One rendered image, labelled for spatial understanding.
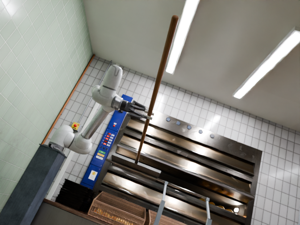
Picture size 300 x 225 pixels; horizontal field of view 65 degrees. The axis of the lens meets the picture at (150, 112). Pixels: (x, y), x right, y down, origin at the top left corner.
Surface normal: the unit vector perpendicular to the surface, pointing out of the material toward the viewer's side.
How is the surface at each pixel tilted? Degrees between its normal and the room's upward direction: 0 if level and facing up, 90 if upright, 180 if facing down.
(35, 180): 90
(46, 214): 90
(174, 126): 90
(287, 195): 90
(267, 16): 180
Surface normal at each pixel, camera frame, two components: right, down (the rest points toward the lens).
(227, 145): 0.11, -0.39
